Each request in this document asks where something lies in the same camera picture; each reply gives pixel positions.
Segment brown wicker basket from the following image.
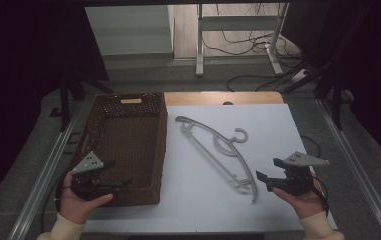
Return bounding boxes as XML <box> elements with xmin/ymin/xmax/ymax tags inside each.
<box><xmin>72</xmin><ymin>92</ymin><xmax>169</xmax><ymax>208</ymax></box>

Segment white metal desk frame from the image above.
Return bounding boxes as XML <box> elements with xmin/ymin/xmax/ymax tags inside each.
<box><xmin>195</xmin><ymin>3</ymin><xmax>291</xmax><ymax>78</ymax></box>

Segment person's right hand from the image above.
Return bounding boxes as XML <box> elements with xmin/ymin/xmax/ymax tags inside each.
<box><xmin>271</xmin><ymin>172</ymin><xmax>328</xmax><ymax>220</ymax></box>

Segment black floor cables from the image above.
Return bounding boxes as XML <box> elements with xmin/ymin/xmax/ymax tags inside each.
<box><xmin>200</xmin><ymin>3</ymin><xmax>312</xmax><ymax>93</ymax></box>

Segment black metal stand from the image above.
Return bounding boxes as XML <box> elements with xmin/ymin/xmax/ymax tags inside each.
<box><xmin>313</xmin><ymin>59</ymin><xmax>356</xmax><ymax>132</ymax></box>
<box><xmin>48</xmin><ymin>75</ymin><xmax>115</xmax><ymax>133</ymax></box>

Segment white power strip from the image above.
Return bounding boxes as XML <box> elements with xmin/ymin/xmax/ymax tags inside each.
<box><xmin>290</xmin><ymin>68</ymin><xmax>310</xmax><ymax>83</ymax></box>

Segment person's left hand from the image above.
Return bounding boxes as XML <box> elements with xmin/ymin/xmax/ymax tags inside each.
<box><xmin>58</xmin><ymin>171</ymin><xmax>114</xmax><ymax>225</ymax></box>

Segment white board panel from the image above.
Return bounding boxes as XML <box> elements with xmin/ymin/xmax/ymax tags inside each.
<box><xmin>84</xmin><ymin>4</ymin><xmax>175</xmax><ymax>56</ymax></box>

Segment black cable loop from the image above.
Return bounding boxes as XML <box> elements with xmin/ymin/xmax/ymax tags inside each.
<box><xmin>299</xmin><ymin>134</ymin><xmax>323</xmax><ymax>160</ymax></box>

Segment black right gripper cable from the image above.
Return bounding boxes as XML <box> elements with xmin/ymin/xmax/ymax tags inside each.
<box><xmin>310</xmin><ymin>173</ymin><xmax>331</xmax><ymax>218</ymax></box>

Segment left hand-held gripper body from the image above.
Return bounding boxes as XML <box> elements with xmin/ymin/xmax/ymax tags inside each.
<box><xmin>70</xmin><ymin>151</ymin><xmax>121</xmax><ymax>202</ymax></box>

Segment silver metal rail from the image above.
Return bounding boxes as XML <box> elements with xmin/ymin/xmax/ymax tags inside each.
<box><xmin>7</xmin><ymin>108</ymin><xmax>83</xmax><ymax>240</ymax></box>
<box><xmin>315</xmin><ymin>99</ymin><xmax>381</xmax><ymax>240</ymax></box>

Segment white table sheet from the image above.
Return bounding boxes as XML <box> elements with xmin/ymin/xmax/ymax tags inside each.
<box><xmin>83</xmin><ymin>103</ymin><xmax>339</xmax><ymax>233</ymax></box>

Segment grey plastic clothes hanger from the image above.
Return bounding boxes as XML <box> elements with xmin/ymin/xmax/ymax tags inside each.
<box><xmin>174</xmin><ymin>115</ymin><xmax>259</xmax><ymax>203</ymax></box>

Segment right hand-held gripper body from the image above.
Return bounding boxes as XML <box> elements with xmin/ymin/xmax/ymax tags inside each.
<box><xmin>265</xmin><ymin>151</ymin><xmax>331</xmax><ymax>197</ymax></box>

